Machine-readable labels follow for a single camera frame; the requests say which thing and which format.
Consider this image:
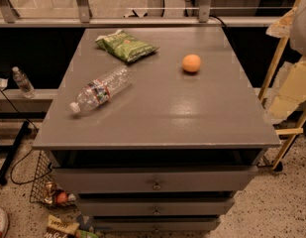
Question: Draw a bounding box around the grey drawer cabinet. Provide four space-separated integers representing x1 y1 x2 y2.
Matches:
34 27 279 221

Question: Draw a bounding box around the clear plastic water bottle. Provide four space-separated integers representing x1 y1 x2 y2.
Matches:
69 65 132 114

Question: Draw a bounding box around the orange fruit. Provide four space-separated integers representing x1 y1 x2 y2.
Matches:
182 55 201 72

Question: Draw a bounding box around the green chip bag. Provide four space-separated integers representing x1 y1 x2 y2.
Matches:
95 29 158 63

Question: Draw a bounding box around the top grey drawer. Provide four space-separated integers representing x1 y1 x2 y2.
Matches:
52 166 257 193

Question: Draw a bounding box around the grey drawer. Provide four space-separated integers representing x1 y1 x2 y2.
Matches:
77 198 235 216
92 217 220 232
52 166 257 193

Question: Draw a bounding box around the middle grey drawer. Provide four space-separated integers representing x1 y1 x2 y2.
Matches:
77 198 235 216

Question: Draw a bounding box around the bottom grey drawer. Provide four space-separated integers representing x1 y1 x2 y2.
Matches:
92 217 220 232

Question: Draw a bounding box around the metal window railing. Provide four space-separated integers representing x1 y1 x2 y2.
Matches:
0 0 291 28

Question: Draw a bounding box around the small fruit in basket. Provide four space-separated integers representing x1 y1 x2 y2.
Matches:
56 191 68 203

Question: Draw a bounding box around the small standing water bottle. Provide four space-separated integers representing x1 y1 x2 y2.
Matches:
12 66 36 98

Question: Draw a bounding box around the yellow snack package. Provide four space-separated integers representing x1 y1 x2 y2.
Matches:
44 215 79 238

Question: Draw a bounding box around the black metal bar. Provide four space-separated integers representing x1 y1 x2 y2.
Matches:
0 121 29 185

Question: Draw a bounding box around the white red shoe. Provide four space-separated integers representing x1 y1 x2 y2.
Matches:
0 207 9 238

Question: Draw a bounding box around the black wire basket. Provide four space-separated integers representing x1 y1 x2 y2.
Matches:
30 153 75 208

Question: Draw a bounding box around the black cable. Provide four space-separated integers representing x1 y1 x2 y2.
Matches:
0 82 54 185

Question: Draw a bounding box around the wooden easel frame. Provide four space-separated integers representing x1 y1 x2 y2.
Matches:
258 0 306 172

